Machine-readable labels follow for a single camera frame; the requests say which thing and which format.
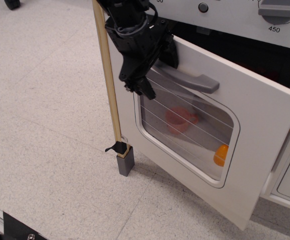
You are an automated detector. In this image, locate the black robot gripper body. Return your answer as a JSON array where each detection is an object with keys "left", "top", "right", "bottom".
[{"left": 105, "top": 16, "right": 174, "bottom": 85}]

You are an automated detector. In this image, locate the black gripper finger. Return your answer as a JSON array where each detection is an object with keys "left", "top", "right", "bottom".
[
  {"left": 158, "top": 37, "right": 179, "bottom": 69},
  {"left": 125, "top": 77, "right": 156, "bottom": 100}
]

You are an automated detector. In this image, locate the grey oven door handle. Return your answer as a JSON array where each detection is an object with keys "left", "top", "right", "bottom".
[{"left": 152, "top": 61, "right": 220, "bottom": 94}]

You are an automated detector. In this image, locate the white toy oven door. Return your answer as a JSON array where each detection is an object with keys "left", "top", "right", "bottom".
[{"left": 108, "top": 23, "right": 290, "bottom": 229}]

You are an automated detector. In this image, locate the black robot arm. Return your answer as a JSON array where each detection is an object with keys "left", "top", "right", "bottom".
[{"left": 98, "top": 0, "right": 179, "bottom": 100}]

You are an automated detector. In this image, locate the red toy cup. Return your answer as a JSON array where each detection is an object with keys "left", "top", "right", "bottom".
[{"left": 164, "top": 106, "right": 199, "bottom": 135}]

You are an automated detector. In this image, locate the grey round push button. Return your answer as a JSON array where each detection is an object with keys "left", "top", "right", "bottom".
[{"left": 198, "top": 2, "right": 209, "bottom": 13}]

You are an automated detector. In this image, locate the black tape piece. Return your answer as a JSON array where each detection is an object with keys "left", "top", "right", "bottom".
[{"left": 105, "top": 141, "right": 127, "bottom": 155}]

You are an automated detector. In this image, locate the white toy kitchen cabinet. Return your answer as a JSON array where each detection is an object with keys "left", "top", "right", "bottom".
[{"left": 153, "top": 0, "right": 290, "bottom": 208}]

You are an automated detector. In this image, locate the grey temperature dial knob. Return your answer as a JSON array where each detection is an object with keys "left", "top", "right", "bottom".
[{"left": 258, "top": 0, "right": 290, "bottom": 25}]

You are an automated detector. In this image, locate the black caster wheel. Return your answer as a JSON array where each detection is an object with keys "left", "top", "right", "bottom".
[{"left": 4, "top": 0, "right": 21, "bottom": 11}]

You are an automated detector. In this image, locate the light wooden side post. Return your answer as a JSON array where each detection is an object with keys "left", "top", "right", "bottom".
[{"left": 91, "top": 0, "right": 132, "bottom": 160}]

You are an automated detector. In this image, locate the black metal base plate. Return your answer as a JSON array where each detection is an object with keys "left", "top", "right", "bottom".
[{"left": 3, "top": 212, "right": 47, "bottom": 240}]

